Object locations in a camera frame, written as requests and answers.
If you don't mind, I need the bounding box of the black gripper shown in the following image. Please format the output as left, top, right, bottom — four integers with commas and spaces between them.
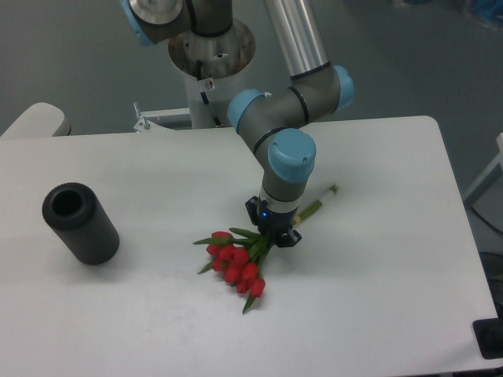
245, 196, 302, 248

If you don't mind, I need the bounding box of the red tulip bouquet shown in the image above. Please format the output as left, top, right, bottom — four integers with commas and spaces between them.
194, 184, 339, 314

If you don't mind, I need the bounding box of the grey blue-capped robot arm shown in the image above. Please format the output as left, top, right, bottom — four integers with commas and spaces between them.
121, 0, 354, 247

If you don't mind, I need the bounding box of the dark grey cylindrical vase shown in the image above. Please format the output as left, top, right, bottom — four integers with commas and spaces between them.
42, 182, 119, 265

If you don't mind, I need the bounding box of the white furniture at right edge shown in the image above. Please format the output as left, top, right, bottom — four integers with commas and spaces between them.
461, 134, 502, 236

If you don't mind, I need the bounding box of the black device at table edge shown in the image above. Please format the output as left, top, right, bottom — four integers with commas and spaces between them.
472, 318, 502, 360

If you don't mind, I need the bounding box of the white chair armrest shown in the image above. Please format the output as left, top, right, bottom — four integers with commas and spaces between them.
1, 102, 72, 140

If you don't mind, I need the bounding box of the black cable on pedestal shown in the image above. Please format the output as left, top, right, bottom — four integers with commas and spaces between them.
195, 58, 224, 128

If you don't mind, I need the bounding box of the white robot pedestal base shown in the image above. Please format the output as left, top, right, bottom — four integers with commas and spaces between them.
134, 19, 255, 131

